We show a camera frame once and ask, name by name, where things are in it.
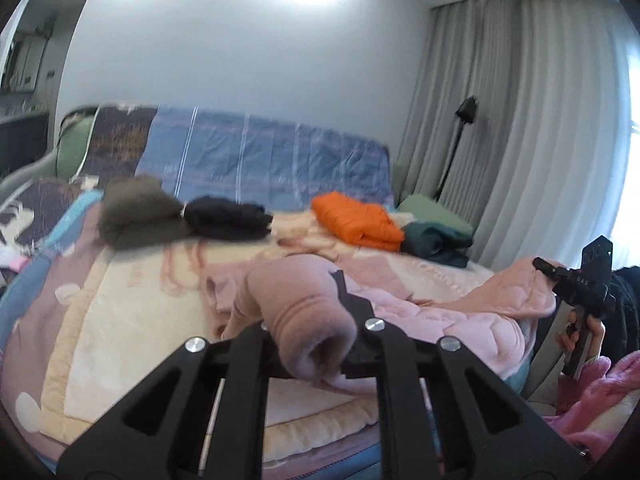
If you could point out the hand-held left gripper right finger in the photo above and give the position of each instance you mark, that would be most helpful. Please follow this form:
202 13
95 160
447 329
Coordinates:
382 360

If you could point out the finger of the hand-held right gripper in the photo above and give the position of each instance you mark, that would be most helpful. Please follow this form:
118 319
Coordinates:
547 266

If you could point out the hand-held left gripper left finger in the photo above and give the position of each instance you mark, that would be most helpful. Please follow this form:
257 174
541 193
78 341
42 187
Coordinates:
247 360

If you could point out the pink fleece garment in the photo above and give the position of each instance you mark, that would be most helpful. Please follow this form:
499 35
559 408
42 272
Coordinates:
300 300

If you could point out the person's right forearm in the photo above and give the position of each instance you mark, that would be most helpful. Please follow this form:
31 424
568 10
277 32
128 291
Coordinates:
607 390

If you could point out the person's right hand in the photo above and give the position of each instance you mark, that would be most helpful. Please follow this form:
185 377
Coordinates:
595 334

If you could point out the black cloth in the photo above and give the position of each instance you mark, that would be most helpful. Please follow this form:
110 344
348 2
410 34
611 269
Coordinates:
627 310

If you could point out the dark teal folded garment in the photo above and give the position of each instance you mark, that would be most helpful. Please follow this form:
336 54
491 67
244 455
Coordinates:
435 247

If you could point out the light green pillow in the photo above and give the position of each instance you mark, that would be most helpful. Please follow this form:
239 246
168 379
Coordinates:
435 212

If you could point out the cream and pink printed blanket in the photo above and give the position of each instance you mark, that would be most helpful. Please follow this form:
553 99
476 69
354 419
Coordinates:
125 320

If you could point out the grey curtain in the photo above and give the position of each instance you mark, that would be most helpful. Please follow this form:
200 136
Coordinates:
530 125

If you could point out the orange puffer jacket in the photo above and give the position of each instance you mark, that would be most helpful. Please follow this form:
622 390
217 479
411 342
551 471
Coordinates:
355 220

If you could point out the black folded garment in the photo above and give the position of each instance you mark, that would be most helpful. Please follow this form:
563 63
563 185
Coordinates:
227 217

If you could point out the olive green folded garment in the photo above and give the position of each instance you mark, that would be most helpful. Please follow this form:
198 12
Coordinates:
137 210

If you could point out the blue striped sheet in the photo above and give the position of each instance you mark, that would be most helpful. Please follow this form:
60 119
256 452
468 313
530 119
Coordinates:
260 160

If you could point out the dark patterned cover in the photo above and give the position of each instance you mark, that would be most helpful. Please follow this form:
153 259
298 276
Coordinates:
117 135

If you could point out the green cushion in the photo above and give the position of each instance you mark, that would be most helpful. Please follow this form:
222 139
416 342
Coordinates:
72 152

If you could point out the grey sofa armrest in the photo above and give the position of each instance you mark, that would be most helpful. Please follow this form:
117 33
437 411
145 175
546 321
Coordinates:
25 177

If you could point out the dark cabinet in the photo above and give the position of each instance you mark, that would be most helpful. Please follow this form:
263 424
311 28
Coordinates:
22 140

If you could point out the wall shelf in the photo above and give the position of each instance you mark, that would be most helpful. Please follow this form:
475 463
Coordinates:
25 60

